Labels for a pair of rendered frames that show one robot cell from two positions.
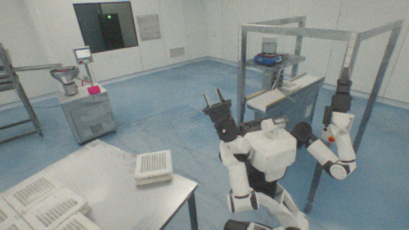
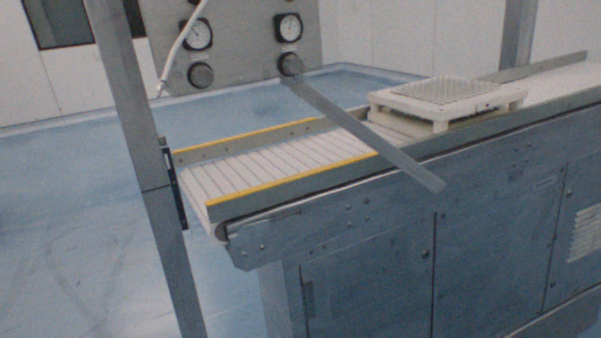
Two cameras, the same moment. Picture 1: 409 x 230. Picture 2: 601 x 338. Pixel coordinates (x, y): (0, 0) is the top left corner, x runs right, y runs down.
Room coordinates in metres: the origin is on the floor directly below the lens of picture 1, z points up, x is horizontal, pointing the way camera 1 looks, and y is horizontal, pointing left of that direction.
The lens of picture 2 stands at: (1.46, -0.87, 1.24)
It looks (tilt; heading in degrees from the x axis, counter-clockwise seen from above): 24 degrees down; 15
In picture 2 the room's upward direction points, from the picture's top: 6 degrees counter-clockwise
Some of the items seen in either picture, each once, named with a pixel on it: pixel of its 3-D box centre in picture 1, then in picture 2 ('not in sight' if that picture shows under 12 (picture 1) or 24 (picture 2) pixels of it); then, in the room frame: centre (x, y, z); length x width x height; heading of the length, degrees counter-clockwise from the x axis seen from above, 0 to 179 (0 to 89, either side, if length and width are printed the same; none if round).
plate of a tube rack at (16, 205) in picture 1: (35, 191); not in sight; (0.94, 1.11, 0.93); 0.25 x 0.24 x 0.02; 58
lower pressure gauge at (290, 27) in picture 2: not in sight; (289, 28); (2.02, -0.73, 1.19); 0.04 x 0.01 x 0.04; 129
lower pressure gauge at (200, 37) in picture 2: not in sight; (196, 34); (1.94, -0.63, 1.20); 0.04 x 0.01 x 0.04; 129
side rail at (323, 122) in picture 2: (280, 84); (420, 97); (2.58, -0.92, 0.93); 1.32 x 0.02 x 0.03; 129
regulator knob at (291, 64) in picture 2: not in sight; (292, 61); (2.01, -0.73, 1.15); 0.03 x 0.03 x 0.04; 39
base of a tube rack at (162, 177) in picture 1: (154, 168); not in sight; (1.16, 0.41, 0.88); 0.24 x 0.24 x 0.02; 11
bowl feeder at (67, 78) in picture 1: (73, 80); not in sight; (3.10, 2.06, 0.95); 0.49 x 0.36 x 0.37; 130
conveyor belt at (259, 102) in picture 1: (289, 90); (462, 124); (2.49, -1.02, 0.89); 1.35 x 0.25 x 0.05; 129
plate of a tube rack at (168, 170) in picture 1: (153, 163); not in sight; (1.16, 0.41, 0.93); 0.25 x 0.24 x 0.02; 11
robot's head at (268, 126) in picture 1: (272, 126); not in sight; (0.95, -0.33, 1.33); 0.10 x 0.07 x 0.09; 108
